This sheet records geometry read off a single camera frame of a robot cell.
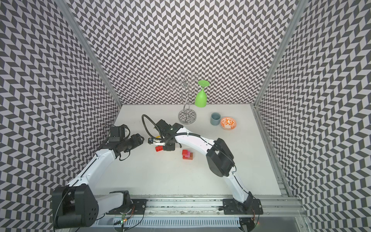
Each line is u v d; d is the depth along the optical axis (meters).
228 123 1.05
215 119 1.05
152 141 0.75
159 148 0.93
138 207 0.72
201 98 0.91
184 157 0.87
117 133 0.66
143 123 0.76
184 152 0.85
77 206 0.39
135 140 0.77
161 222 0.69
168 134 0.63
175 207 0.74
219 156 0.51
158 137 0.76
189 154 0.86
